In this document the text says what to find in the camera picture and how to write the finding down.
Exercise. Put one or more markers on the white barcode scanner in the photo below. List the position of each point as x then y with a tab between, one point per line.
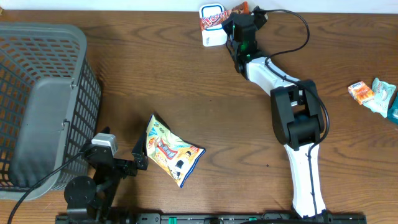
215	35

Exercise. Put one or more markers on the small orange tissue box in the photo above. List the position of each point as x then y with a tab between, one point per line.
361	92

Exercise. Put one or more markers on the grey plastic basket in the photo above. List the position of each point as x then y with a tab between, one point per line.
50	100

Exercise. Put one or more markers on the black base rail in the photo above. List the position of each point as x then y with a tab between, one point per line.
268	217

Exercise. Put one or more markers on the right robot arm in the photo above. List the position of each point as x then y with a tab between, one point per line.
299	117

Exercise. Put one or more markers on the mint green wipes packet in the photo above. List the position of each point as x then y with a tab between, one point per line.
383	94

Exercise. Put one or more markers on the teal mouthwash bottle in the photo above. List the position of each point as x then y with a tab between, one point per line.
392	113

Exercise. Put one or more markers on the orange red snack bar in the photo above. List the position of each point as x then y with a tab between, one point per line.
214	15

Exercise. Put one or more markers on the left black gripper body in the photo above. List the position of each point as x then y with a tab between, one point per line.
124	168

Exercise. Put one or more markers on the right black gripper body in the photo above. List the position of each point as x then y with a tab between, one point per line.
227	24

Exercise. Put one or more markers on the large snack chip bag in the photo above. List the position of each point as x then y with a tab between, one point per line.
174	155

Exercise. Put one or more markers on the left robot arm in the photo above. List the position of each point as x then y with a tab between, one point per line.
90	199

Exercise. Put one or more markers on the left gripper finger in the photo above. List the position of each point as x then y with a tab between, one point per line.
139	153
106	130

